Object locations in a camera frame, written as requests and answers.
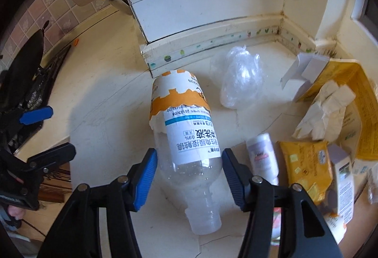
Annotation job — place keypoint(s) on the black wok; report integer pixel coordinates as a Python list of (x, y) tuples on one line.
[(26, 69)]

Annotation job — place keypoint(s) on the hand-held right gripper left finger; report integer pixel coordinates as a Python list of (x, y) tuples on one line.
[(146, 179)]

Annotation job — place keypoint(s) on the crumpled white tissue paper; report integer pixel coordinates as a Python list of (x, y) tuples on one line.
[(322, 116)]

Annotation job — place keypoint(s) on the person's left hand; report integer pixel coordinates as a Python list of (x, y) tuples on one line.
[(14, 212)]

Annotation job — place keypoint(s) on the small white bottle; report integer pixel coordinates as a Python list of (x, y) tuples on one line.
[(262, 154)]

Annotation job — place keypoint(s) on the yellow cracker packet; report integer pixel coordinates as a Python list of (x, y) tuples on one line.
[(304, 163)]

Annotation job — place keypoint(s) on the clear plastic bag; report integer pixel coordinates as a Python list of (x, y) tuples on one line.
[(242, 77)]

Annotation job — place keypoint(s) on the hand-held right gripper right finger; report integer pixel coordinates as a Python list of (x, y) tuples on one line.
[(233, 179)]

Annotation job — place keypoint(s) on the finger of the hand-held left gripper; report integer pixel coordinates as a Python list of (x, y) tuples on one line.
[(53, 157), (35, 115)]

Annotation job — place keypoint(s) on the small white purple box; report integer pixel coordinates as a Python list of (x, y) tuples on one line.
[(344, 187)]

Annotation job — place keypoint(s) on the yellow cardboard box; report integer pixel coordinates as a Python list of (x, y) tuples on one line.
[(354, 77)]

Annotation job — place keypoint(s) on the clear plastic bottle white label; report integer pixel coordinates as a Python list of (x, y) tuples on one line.
[(189, 134)]

